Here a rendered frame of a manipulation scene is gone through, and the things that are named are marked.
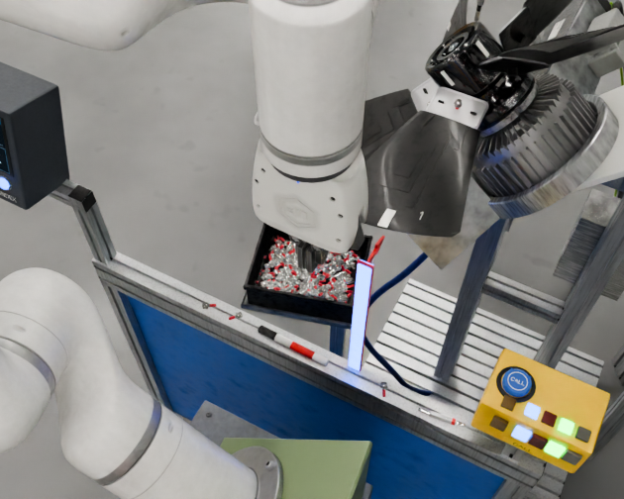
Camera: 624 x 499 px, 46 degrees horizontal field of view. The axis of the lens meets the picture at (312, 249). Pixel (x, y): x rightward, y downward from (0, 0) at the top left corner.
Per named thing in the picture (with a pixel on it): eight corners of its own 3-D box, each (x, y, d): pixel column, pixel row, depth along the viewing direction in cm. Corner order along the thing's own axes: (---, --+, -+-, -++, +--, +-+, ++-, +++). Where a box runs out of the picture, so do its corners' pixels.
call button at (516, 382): (533, 380, 106) (536, 374, 104) (524, 403, 104) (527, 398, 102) (506, 368, 107) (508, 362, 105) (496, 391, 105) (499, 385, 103)
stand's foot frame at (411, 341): (595, 373, 223) (604, 361, 216) (550, 511, 199) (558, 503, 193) (406, 291, 239) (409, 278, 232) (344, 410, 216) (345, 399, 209)
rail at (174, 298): (537, 470, 127) (549, 454, 121) (530, 491, 125) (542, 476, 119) (112, 267, 151) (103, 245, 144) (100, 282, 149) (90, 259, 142)
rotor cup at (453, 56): (534, 56, 128) (489, -1, 124) (530, 96, 118) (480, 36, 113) (467, 100, 137) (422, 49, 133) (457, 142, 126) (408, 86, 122)
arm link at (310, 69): (275, 68, 62) (247, 148, 57) (266, -76, 52) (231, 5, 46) (373, 83, 61) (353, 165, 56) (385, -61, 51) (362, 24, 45)
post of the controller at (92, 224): (117, 254, 143) (91, 190, 127) (107, 265, 142) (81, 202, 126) (104, 249, 144) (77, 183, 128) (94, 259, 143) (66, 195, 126)
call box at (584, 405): (589, 421, 113) (612, 392, 104) (571, 478, 108) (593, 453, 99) (489, 376, 117) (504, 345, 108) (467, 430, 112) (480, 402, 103)
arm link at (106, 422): (81, 496, 91) (-90, 389, 81) (131, 378, 104) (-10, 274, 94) (142, 469, 84) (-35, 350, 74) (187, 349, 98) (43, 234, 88)
